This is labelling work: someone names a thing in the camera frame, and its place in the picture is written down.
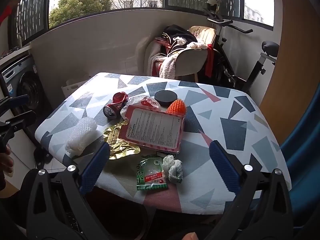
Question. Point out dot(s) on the person's left hand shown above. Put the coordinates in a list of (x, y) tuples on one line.
[(5, 161)]

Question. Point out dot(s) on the gold foil wrapper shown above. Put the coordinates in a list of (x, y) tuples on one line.
[(115, 142)]

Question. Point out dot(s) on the white foam net sleeve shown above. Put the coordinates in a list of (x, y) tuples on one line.
[(82, 135)]

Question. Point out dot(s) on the white plastic bag red print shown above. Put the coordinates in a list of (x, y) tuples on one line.
[(142, 101)]

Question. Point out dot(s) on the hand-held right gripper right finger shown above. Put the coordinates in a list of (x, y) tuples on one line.
[(225, 167)]

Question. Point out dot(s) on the green snack packet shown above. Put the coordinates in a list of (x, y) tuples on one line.
[(150, 177)]

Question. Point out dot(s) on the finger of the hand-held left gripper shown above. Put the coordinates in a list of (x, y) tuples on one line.
[(20, 98), (22, 120)]

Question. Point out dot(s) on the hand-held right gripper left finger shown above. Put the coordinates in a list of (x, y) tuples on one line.
[(95, 167)]

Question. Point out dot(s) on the red cloth strip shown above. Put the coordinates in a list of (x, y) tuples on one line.
[(209, 60)]

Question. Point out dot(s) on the wooden panel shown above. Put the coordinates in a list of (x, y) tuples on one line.
[(295, 55)]

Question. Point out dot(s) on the green tree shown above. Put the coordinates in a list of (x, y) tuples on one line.
[(77, 5)]

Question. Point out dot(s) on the white fluffy towel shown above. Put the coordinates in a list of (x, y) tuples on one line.
[(167, 67)]

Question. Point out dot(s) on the white lamp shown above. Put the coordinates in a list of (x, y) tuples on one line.
[(213, 0)]

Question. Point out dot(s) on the black round lid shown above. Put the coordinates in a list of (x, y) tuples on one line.
[(166, 96)]

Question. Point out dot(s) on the geometric patterned tablecloth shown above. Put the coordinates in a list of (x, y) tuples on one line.
[(225, 120)]

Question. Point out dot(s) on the white tissue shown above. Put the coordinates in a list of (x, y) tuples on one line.
[(175, 170)]

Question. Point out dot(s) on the black exercise bike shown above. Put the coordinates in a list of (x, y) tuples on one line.
[(255, 72)]

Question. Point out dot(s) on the orange foam net sleeve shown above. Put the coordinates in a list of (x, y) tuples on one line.
[(176, 107)]

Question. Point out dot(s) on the white cardboard box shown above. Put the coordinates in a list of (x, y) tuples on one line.
[(72, 86)]

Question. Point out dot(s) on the crushed red drink can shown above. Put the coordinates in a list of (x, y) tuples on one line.
[(117, 100)]

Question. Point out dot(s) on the grey washing machine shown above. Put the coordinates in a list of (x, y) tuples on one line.
[(27, 80)]

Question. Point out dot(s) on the pink clear blister package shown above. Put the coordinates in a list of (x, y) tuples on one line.
[(155, 127)]

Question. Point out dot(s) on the dark clothing pile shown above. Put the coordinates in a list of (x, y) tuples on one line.
[(177, 35)]

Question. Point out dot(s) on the cream chair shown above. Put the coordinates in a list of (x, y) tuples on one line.
[(190, 60)]

